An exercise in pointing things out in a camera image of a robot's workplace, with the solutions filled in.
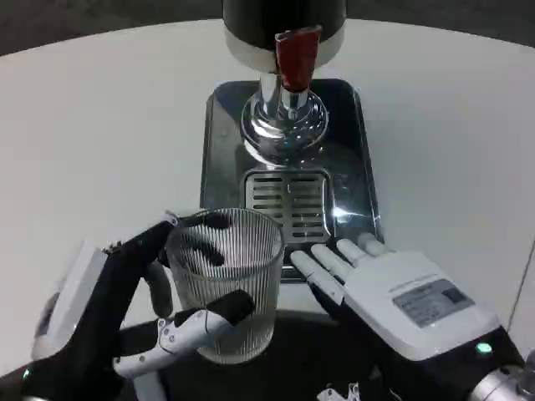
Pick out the red tap handle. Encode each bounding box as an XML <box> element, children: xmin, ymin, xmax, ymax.
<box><xmin>273</xmin><ymin>24</ymin><xmax>324</xmax><ymax>94</ymax></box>

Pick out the steel drip tray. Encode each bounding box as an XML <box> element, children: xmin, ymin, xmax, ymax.
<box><xmin>199</xmin><ymin>78</ymin><xmax>385</xmax><ymax>286</ymax></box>

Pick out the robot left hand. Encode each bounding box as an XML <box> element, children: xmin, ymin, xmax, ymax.
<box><xmin>20</xmin><ymin>210</ymin><xmax>257</xmax><ymax>401</ymax></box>

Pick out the clear ribbed glass cup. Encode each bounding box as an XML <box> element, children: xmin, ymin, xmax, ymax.
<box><xmin>164</xmin><ymin>208</ymin><xmax>286</xmax><ymax>365</ymax></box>

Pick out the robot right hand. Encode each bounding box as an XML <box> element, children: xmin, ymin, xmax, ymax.
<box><xmin>289</xmin><ymin>232</ymin><xmax>526</xmax><ymax>398</ymax></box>

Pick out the black steel drink dispenser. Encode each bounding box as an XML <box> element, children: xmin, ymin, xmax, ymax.
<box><xmin>221</xmin><ymin>0</ymin><xmax>349</xmax><ymax>163</ymax></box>

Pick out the steel slotted tray grid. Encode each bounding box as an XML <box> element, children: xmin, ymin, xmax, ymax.
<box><xmin>243</xmin><ymin>168</ymin><xmax>332</xmax><ymax>244</ymax></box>

